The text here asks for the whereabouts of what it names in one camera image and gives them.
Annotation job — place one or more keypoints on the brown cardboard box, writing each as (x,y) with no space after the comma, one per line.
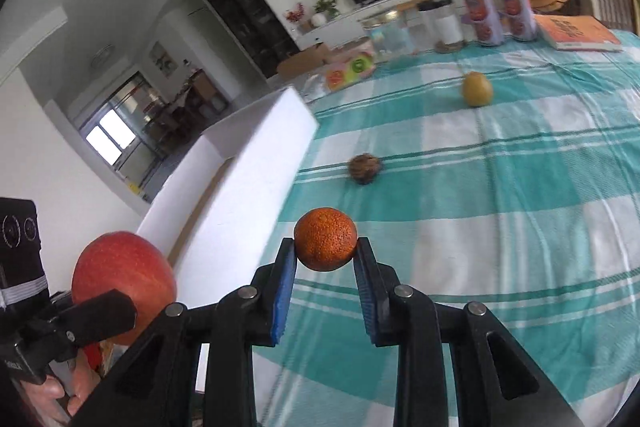
(305,59)

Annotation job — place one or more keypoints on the yellow-green pear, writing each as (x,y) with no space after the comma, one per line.
(477,89)

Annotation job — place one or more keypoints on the red apple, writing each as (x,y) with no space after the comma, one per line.
(120,267)

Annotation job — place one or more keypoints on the gold-lidded glass jar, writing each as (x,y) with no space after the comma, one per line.
(390,38)

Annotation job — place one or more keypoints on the black-lidded jar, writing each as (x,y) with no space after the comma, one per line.
(442,24)

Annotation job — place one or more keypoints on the dark brown mangosteen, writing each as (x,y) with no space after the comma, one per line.
(365,168)

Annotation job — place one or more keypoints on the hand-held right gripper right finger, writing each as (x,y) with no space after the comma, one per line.
(368,302)

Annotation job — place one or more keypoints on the red flower arrangement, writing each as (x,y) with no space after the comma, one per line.
(296,14)

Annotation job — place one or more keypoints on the person's left hand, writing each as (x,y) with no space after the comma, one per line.
(50,392)

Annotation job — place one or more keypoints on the orange book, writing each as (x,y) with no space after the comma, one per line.
(577,34)

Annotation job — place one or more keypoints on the colourful fruit-print pouch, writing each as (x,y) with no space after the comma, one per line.
(350,71)

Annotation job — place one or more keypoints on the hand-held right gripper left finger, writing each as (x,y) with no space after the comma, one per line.
(282,302)

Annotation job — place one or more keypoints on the white television cabinet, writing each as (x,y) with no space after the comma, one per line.
(350,19)

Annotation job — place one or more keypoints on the green plant in white pot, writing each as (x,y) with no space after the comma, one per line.
(326,7)

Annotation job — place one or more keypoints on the teal plaid tablecloth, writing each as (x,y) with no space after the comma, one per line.
(500,217)

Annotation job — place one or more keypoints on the left white red can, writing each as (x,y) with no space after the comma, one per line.
(482,17)

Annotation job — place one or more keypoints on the white box with cardboard bottom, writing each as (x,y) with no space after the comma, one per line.
(250,192)

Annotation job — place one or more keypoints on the black glass display cabinet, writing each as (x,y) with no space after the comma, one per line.
(240,17)

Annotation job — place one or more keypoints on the orange tangerine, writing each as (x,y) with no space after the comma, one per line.
(325,239)

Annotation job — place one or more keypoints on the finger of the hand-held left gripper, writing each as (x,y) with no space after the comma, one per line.
(100,314)

